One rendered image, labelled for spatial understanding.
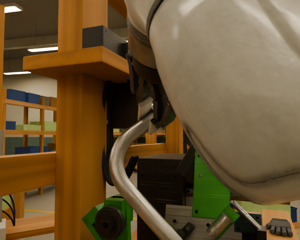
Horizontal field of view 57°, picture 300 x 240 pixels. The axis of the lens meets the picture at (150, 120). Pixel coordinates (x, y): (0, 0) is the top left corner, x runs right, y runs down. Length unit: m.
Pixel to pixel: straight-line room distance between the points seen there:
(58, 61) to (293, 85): 0.65
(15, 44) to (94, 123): 9.96
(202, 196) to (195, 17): 0.77
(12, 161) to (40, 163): 0.09
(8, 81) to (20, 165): 12.70
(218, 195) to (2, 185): 0.60
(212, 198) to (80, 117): 0.47
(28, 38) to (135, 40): 10.16
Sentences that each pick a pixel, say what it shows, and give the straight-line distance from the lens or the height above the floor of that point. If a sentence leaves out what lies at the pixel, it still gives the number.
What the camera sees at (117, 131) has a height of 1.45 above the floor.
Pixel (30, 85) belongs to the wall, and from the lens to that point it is 12.70.
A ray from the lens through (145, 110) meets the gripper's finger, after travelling 0.57.
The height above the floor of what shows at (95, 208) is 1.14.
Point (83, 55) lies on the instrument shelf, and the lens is 0.71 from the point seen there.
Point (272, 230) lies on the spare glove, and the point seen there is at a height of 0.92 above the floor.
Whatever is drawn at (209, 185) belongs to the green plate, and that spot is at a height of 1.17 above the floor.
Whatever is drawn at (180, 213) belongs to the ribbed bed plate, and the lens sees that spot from 0.96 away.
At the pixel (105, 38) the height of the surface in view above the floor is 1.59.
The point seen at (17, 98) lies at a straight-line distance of 6.20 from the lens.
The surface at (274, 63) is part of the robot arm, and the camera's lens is 0.18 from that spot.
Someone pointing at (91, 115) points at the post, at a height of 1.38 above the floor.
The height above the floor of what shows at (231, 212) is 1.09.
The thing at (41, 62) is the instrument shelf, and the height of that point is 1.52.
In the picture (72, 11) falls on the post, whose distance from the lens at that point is 0.90.
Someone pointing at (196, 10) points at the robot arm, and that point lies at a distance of 0.20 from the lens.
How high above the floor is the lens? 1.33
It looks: 3 degrees up
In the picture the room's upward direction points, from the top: straight up
